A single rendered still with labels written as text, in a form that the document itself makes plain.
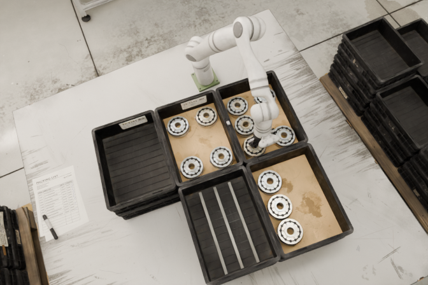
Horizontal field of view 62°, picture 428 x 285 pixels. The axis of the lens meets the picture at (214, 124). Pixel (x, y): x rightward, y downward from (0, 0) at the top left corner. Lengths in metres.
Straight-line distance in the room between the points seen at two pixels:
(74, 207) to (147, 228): 0.38
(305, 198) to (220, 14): 2.03
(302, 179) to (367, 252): 0.42
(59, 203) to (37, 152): 0.32
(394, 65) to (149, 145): 1.56
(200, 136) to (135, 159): 0.32
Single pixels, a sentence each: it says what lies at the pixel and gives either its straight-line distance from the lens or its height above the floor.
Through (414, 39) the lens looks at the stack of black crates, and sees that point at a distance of 2.93.
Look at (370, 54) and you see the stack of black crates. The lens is 2.46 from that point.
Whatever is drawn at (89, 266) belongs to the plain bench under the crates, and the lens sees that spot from 1.80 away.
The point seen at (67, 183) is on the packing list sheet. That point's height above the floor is 0.70.
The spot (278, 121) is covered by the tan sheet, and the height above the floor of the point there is 0.83.
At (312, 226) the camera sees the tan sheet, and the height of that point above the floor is 0.83.
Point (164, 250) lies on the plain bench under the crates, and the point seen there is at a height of 0.70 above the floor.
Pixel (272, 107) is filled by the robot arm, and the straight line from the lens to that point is 1.32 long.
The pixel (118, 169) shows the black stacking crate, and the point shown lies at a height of 0.83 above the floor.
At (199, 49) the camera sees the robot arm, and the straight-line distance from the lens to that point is 1.61.
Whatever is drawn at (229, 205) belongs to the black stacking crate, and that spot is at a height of 0.83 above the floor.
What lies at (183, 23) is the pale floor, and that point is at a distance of 3.19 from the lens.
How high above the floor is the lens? 2.36
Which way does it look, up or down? 64 degrees down
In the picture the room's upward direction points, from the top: 9 degrees counter-clockwise
